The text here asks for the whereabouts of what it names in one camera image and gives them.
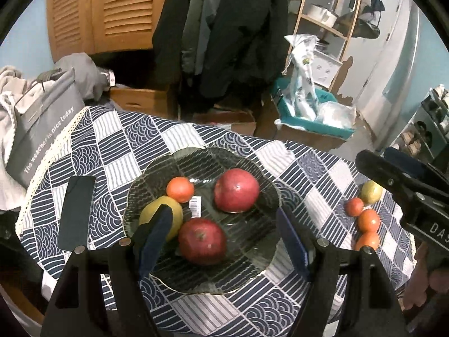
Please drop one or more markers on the white drawer box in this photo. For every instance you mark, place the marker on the white drawer box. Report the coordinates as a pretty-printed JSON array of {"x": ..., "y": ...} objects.
[{"x": 324, "y": 66}]

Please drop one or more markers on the pile of light clothes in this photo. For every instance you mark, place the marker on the pile of light clothes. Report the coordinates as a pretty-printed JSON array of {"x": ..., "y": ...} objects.
[{"x": 8, "y": 119}]

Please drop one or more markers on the blue white patterned tablecloth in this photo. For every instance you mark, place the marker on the blue white patterned tablecloth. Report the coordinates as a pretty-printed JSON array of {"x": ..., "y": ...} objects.
[{"x": 115, "y": 140}]

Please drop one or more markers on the small cardboard box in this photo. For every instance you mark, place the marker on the small cardboard box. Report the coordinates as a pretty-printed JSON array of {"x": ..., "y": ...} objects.
[{"x": 231, "y": 119}]

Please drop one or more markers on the dark glass plate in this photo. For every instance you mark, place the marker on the dark glass plate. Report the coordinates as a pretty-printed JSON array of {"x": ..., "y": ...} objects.
[{"x": 245, "y": 231}]

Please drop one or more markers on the wooden louvered wardrobe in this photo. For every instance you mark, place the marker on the wooden louvered wardrobe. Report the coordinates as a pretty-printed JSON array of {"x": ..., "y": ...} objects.
[{"x": 115, "y": 7}]

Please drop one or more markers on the white pot with lid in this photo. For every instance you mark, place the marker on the white pot with lid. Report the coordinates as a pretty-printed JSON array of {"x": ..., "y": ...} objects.
[{"x": 321, "y": 12}]

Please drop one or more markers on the group of shoes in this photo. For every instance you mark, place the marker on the group of shoes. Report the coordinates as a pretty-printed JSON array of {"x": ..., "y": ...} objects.
[{"x": 417, "y": 133}]

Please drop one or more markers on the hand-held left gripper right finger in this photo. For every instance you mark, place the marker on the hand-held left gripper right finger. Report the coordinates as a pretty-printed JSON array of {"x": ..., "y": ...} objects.
[{"x": 293, "y": 242}]

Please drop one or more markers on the wooden shelf rack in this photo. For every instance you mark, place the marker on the wooden shelf rack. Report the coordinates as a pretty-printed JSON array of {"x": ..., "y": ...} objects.
[{"x": 352, "y": 28}]

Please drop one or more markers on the dark hanging hat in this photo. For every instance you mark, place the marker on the dark hanging hat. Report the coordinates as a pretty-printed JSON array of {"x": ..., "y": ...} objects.
[{"x": 364, "y": 28}]

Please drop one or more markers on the large cardboard box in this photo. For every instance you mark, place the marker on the large cardboard box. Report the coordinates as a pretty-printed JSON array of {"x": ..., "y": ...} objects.
[{"x": 305, "y": 138}]

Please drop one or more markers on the white door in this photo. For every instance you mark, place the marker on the white door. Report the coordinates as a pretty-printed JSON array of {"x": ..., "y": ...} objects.
[{"x": 393, "y": 24}]

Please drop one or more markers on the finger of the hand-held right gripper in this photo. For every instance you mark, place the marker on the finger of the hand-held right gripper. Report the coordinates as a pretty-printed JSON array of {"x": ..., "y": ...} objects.
[
  {"x": 382, "y": 172},
  {"x": 403, "y": 161}
]

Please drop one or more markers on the wooden drawer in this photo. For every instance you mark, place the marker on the wooden drawer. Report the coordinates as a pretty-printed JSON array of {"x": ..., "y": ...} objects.
[{"x": 140, "y": 100}]

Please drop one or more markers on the grey fabric storage bag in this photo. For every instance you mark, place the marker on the grey fabric storage bag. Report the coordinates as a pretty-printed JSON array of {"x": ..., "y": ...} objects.
[{"x": 45, "y": 126}]

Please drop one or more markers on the grey jacket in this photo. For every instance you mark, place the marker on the grey jacket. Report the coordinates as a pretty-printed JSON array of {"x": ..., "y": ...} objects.
[{"x": 200, "y": 17}]

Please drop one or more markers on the grey garment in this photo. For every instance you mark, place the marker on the grey garment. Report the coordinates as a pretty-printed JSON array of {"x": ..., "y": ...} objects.
[{"x": 84, "y": 73}]

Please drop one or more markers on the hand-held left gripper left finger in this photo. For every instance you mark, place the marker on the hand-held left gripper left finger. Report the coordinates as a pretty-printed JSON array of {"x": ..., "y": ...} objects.
[{"x": 156, "y": 238}]

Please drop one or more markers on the black smartphone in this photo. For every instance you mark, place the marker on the black smartphone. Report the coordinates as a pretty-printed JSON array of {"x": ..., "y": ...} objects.
[{"x": 75, "y": 214}]

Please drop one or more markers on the metal shoe rack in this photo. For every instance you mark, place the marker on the metal shoe rack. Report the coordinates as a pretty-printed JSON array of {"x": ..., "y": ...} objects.
[{"x": 426, "y": 112}]

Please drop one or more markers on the dark green coat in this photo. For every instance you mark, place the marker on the dark green coat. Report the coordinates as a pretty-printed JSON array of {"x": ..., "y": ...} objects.
[{"x": 168, "y": 24}]

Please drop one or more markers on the teal plastic bin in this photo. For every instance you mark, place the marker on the teal plastic bin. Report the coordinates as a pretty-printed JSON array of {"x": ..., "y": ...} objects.
[{"x": 329, "y": 130}]

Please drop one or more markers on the red apple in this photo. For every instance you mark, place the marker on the red apple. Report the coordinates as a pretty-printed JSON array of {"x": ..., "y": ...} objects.
[
  {"x": 236, "y": 190},
  {"x": 202, "y": 241}
]

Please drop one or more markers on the clear plastic bag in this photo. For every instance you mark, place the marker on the clear plastic bag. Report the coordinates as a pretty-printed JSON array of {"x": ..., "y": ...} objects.
[{"x": 336, "y": 114}]

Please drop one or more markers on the black coat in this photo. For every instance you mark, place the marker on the black coat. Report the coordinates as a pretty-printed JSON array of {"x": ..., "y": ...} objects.
[{"x": 245, "y": 24}]

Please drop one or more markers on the person's right hand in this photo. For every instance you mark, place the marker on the person's right hand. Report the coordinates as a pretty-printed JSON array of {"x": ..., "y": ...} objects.
[{"x": 421, "y": 284}]

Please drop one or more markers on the yellow mango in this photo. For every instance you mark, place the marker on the yellow mango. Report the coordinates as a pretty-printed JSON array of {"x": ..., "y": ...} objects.
[
  {"x": 151, "y": 210},
  {"x": 371, "y": 192}
]

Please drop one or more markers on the orange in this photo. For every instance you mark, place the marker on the orange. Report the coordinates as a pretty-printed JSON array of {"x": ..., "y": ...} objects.
[
  {"x": 369, "y": 220},
  {"x": 367, "y": 241},
  {"x": 180, "y": 189},
  {"x": 353, "y": 206}
]

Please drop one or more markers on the olive cloth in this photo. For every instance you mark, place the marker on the olive cloth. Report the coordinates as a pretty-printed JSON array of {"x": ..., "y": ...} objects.
[{"x": 52, "y": 75}]

